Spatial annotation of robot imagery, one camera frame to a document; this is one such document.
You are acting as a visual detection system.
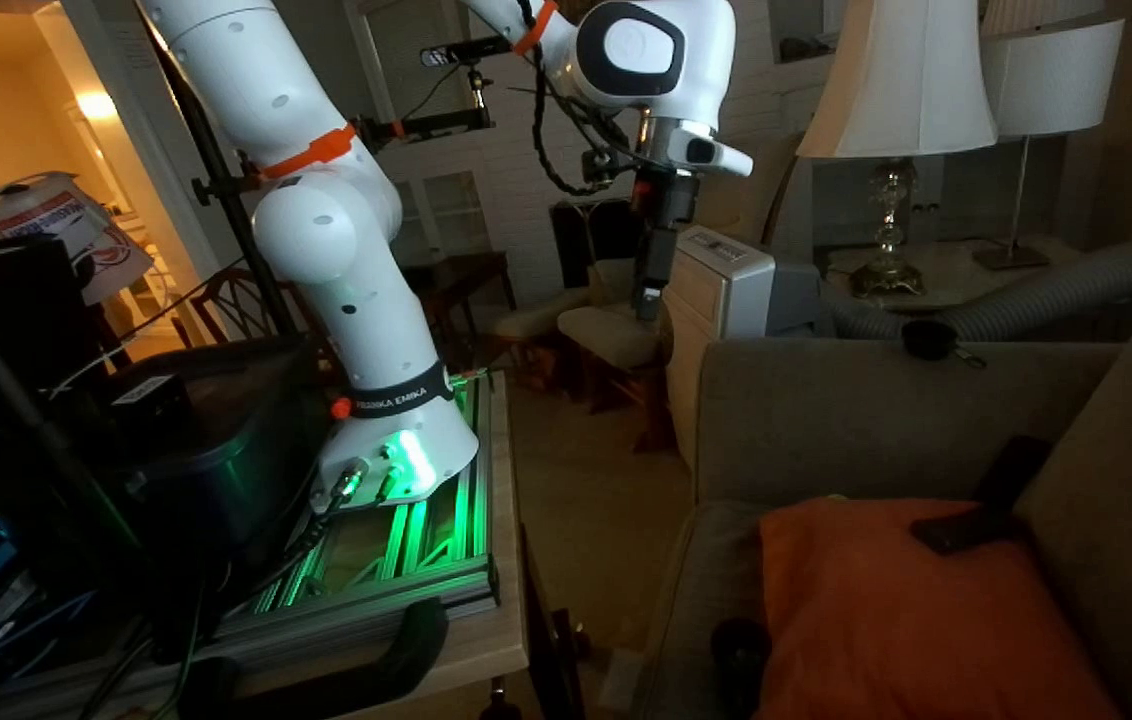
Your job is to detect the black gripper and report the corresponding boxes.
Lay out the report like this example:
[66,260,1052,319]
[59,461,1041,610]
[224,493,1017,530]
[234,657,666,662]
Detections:
[627,166,704,319]

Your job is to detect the orange pillow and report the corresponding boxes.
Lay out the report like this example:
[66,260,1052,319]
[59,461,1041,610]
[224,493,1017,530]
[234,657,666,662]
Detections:
[757,493,1130,720]

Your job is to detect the white air purifier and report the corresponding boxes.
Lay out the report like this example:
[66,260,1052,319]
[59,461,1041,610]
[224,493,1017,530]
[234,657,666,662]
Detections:
[666,223,780,474]

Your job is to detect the beige cushioned chair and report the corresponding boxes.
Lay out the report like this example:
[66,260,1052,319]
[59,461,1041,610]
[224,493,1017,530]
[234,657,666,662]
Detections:
[498,254,677,415]

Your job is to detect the dark fireplace opening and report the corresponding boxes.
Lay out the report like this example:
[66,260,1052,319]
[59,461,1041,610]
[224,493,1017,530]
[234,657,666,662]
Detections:
[546,196,677,291]

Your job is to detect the beige fabric sofa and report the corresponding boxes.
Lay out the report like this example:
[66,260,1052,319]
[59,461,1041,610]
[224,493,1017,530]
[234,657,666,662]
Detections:
[627,271,1132,720]

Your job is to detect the black key fob with opener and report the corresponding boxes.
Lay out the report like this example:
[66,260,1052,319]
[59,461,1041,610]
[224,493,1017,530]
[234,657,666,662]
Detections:
[900,315,992,368]

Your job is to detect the lamp side table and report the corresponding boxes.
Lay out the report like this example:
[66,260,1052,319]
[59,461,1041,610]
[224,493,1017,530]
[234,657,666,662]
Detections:
[812,236,1100,324]

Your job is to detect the white shade lamp glass base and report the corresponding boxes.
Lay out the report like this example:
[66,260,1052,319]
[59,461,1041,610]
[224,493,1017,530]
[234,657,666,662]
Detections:
[798,0,1001,304]

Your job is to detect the grey rounded cushion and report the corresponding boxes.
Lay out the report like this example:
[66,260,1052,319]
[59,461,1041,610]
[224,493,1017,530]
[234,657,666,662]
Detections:
[947,236,1132,344]

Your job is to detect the white shade lamp thin stem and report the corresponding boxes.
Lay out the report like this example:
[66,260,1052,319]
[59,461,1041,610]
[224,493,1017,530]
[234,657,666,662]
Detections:
[981,12,1132,277]

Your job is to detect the thin black stand pole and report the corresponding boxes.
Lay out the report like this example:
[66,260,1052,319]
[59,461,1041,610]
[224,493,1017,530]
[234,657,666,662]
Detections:
[133,0,315,344]

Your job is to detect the black equipment box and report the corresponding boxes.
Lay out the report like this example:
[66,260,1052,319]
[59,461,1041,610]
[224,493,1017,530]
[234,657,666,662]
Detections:
[58,339,329,634]

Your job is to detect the white bag with red print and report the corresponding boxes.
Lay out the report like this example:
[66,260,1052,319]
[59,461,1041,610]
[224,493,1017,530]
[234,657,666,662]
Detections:
[0,169,158,313]

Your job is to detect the thick black tripod leg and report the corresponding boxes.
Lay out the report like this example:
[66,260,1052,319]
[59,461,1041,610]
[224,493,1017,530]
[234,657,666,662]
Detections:
[0,245,198,674]

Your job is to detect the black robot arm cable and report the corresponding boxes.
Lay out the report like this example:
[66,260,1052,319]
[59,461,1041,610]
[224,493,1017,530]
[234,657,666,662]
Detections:
[525,0,661,203]

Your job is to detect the orange cable strap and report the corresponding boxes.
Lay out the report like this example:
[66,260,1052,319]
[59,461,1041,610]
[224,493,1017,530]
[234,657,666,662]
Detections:
[508,0,556,61]
[257,126,363,194]

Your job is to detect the black stereo camera on stand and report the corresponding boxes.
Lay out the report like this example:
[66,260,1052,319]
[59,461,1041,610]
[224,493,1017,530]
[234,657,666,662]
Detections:
[362,31,521,154]

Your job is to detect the aluminium frame robot table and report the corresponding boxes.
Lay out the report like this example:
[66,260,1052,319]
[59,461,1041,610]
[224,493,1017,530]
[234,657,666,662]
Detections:
[188,363,535,698]

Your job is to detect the black curved handle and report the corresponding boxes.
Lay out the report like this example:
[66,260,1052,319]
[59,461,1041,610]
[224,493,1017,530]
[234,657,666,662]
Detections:
[171,595,452,720]

